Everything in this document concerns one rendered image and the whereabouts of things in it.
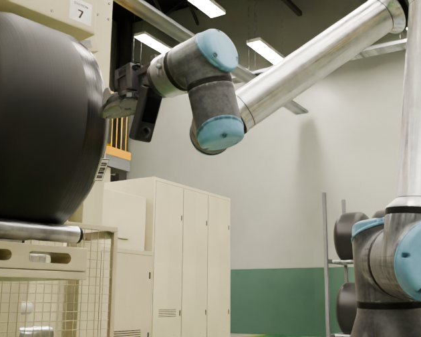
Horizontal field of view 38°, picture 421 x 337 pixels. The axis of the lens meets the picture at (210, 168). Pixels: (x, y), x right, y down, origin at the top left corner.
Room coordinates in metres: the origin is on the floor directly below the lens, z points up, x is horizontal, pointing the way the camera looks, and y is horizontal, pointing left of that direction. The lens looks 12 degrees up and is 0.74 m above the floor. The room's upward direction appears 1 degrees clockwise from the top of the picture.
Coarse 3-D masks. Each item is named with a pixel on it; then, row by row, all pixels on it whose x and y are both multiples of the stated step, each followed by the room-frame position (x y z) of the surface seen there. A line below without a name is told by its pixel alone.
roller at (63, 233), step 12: (0, 228) 1.38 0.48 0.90; (12, 228) 1.40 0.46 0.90; (24, 228) 1.42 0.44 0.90; (36, 228) 1.45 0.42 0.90; (48, 228) 1.47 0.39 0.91; (60, 228) 1.50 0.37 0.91; (72, 228) 1.53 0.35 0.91; (48, 240) 1.49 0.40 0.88; (60, 240) 1.51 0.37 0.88; (72, 240) 1.53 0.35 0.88
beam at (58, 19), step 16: (0, 0) 1.71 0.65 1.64; (16, 0) 1.73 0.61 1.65; (32, 0) 1.77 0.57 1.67; (48, 0) 1.82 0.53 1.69; (64, 0) 1.86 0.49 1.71; (96, 0) 1.96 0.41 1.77; (32, 16) 1.82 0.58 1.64; (48, 16) 1.82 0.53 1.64; (64, 16) 1.86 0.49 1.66; (64, 32) 1.94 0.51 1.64; (80, 32) 1.94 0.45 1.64
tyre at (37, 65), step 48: (0, 48) 1.30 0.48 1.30; (48, 48) 1.34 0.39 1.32; (0, 96) 1.28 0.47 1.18; (48, 96) 1.31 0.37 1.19; (96, 96) 1.41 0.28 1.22; (0, 144) 1.29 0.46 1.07; (48, 144) 1.33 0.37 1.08; (96, 144) 1.43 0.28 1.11; (0, 192) 1.34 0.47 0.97; (48, 192) 1.41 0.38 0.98
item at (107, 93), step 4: (108, 88) 1.28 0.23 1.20; (104, 92) 1.28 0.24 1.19; (108, 92) 1.27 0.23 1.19; (116, 92) 1.25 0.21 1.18; (104, 96) 1.28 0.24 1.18; (108, 96) 1.27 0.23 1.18; (104, 100) 1.28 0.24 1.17; (100, 108) 1.29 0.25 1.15; (108, 108) 1.26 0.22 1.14; (112, 108) 1.26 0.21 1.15; (116, 108) 1.26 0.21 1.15; (120, 108) 1.26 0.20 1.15; (100, 112) 1.29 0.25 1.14; (104, 112) 1.28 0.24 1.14; (108, 112) 1.28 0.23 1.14; (112, 112) 1.28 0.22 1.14; (100, 116) 1.31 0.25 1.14; (104, 116) 1.30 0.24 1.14
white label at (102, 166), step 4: (100, 160) 1.46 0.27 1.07; (104, 160) 1.47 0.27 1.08; (108, 160) 1.49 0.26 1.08; (100, 164) 1.47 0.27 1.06; (104, 164) 1.48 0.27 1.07; (100, 168) 1.47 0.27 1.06; (104, 168) 1.49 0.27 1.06; (96, 172) 1.47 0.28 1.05; (100, 172) 1.48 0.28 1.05; (104, 172) 1.50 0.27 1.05; (96, 176) 1.47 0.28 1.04; (100, 176) 1.49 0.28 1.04; (96, 180) 1.48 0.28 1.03; (100, 180) 1.50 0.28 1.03
